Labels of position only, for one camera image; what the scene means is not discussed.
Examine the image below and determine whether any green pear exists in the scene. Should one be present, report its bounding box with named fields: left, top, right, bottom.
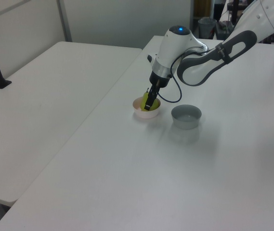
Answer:
left=140, top=88, right=160, bottom=112

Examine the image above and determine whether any pink bowl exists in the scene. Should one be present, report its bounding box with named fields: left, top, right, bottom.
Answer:
left=132, top=97, right=162, bottom=119

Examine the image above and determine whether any grey partition post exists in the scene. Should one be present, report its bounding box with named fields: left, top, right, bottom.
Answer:
left=56, top=0, right=73, bottom=43

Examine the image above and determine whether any grey waste bin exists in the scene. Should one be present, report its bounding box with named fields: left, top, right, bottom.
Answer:
left=197, top=17, right=217, bottom=39

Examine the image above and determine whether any green and black box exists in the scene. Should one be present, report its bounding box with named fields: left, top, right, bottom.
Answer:
left=214, top=21, right=234, bottom=39

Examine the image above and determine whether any white side table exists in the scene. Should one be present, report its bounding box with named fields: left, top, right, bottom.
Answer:
left=0, top=41, right=143, bottom=207

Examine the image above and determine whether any grey bowl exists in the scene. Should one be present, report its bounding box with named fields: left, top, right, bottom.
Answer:
left=170, top=104, right=203, bottom=130

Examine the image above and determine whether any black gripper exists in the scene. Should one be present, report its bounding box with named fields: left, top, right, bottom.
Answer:
left=143, top=71, right=171, bottom=112

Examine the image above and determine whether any black monitor stand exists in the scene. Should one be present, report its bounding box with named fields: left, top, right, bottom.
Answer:
left=227, top=0, right=242, bottom=25

